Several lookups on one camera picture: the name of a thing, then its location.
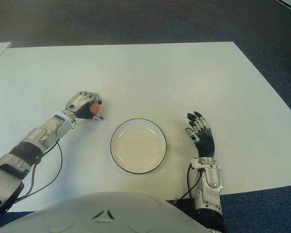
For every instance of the left robot hand silver back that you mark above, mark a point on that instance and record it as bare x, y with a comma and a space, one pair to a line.
78, 102

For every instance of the right robot hand black palm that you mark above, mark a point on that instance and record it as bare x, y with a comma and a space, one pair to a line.
205, 143

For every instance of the small reddish apple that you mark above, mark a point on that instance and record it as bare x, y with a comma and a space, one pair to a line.
95, 108

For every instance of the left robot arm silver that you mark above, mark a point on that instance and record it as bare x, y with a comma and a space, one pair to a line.
38, 136

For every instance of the white plate black rim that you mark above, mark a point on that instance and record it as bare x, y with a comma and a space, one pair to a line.
138, 146

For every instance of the grey-white robot torso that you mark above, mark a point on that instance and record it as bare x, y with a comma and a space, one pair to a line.
101, 213

